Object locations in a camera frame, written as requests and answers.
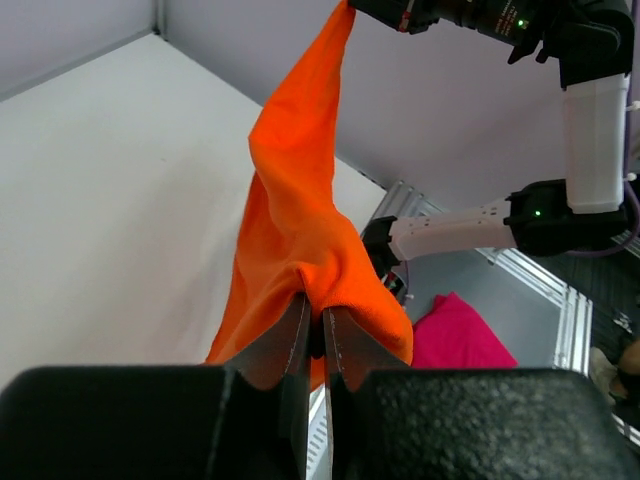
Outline pink t-shirt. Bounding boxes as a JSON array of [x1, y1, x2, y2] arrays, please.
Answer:
[[411, 292, 518, 369]]

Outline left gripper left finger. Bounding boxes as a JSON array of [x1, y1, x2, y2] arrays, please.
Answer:
[[229, 293, 311, 393]]

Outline slotted white cable duct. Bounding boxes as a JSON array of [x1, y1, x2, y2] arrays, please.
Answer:
[[305, 386, 331, 480]]

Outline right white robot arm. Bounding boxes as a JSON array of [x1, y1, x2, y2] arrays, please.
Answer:
[[355, 1, 639, 277]]

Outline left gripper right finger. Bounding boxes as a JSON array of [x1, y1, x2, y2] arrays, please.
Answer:
[[323, 307, 400, 392]]

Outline aluminium mounting rail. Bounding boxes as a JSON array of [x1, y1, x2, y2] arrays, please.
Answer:
[[369, 179, 596, 374]]

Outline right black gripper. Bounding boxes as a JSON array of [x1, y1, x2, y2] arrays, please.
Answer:
[[347, 0, 450, 34]]

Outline orange t-shirt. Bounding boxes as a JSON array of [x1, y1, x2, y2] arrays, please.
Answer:
[[206, 2, 413, 367]]

